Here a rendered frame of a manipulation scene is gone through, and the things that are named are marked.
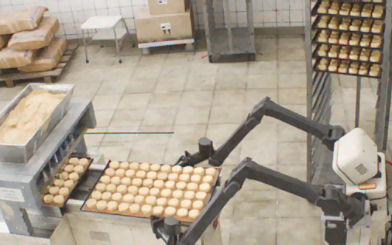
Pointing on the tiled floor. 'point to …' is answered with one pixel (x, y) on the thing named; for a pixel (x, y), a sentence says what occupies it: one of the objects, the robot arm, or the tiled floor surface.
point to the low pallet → (12, 77)
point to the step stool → (106, 31)
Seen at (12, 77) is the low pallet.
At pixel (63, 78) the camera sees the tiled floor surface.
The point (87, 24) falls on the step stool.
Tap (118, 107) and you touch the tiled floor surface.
